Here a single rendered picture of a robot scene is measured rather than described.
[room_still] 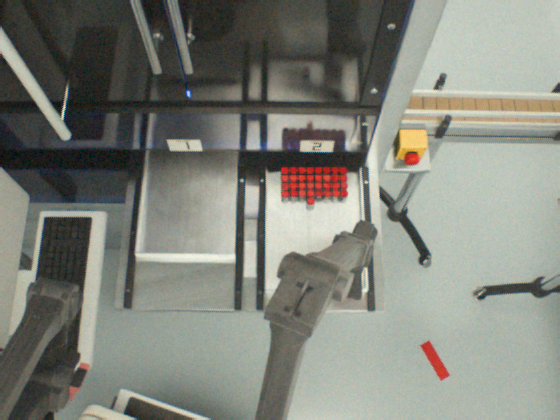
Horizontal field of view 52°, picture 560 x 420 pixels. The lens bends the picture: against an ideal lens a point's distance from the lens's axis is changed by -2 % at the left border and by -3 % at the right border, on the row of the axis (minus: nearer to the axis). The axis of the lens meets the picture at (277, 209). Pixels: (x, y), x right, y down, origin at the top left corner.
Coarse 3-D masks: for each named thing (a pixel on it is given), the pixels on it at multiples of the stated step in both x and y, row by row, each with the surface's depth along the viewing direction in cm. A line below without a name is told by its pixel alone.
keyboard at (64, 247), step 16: (48, 224) 166; (64, 224) 166; (80, 224) 165; (48, 240) 164; (64, 240) 165; (80, 240) 165; (48, 256) 162; (64, 256) 162; (80, 256) 162; (48, 272) 160; (64, 272) 160; (80, 272) 161; (80, 288) 160; (80, 320) 157
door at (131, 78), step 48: (0, 0) 102; (48, 0) 102; (96, 0) 103; (144, 0) 103; (48, 48) 116; (96, 48) 116; (144, 48) 116; (0, 96) 132; (48, 96) 133; (96, 96) 133; (144, 96) 133
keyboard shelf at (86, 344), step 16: (96, 224) 168; (96, 240) 166; (96, 256) 164; (32, 272) 163; (96, 272) 163; (16, 288) 162; (96, 288) 161; (16, 304) 160; (96, 304) 160; (16, 320) 158; (96, 320) 159; (80, 336) 156; (80, 352) 155
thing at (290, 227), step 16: (272, 176) 165; (352, 176) 165; (272, 192) 163; (352, 192) 163; (272, 208) 161; (288, 208) 161; (304, 208) 161; (320, 208) 161; (336, 208) 161; (352, 208) 161; (272, 224) 160; (288, 224) 160; (304, 224) 160; (320, 224) 160; (336, 224) 160; (352, 224) 160; (272, 240) 158; (288, 240) 158; (304, 240) 158; (320, 240) 158; (272, 256) 156; (272, 272) 155; (272, 288) 153; (368, 288) 150
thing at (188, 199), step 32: (160, 160) 166; (192, 160) 166; (224, 160) 166; (160, 192) 163; (192, 192) 163; (224, 192) 163; (160, 224) 160; (192, 224) 160; (224, 224) 160; (160, 256) 156; (192, 256) 155; (224, 256) 155
